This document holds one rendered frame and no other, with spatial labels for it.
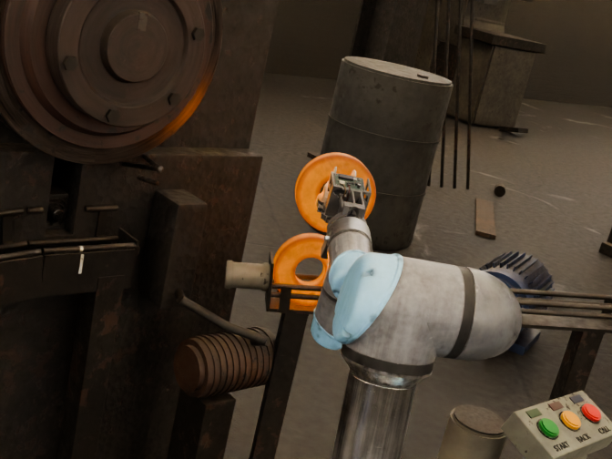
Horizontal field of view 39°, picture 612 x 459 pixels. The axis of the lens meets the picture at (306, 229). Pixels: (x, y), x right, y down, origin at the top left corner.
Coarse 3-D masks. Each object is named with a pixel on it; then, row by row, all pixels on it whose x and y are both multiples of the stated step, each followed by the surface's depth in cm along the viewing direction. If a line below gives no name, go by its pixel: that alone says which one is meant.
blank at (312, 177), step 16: (320, 160) 162; (336, 160) 162; (352, 160) 162; (304, 176) 162; (320, 176) 163; (368, 176) 163; (304, 192) 163; (304, 208) 164; (368, 208) 165; (320, 224) 165
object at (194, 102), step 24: (0, 0) 136; (216, 0) 161; (0, 24) 137; (216, 24) 163; (0, 48) 139; (216, 48) 165; (0, 72) 140; (0, 96) 142; (24, 120) 146; (48, 144) 150; (72, 144) 153; (144, 144) 163
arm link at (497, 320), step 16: (480, 272) 105; (480, 288) 103; (496, 288) 104; (480, 304) 102; (496, 304) 103; (512, 304) 105; (480, 320) 101; (496, 320) 102; (512, 320) 104; (480, 336) 102; (496, 336) 103; (512, 336) 105; (464, 352) 103; (480, 352) 104; (496, 352) 106
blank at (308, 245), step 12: (288, 240) 178; (300, 240) 176; (312, 240) 177; (276, 252) 179; (288, 252) 177; (300, 252) 177; (312, 252) 177; (276, 264) 177; (288, 264) 177; (324, 264) 179; (276, 276) 178; (288, 276) 178; (324, 276) 180; (300, 300) 180
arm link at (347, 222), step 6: (336, 222) 144; (342, 222) 143; (348, 222) 143; (354, 222) 143; (360, 222) 144; (330, 228) 145; (336, 228) 143; (342, 228) 142; (348, 228) 142; (354, 228) 142; (360, 228) 142; (366, 228) 144; (330, 234) 144; (366, 234) 142; (324, 240) 144
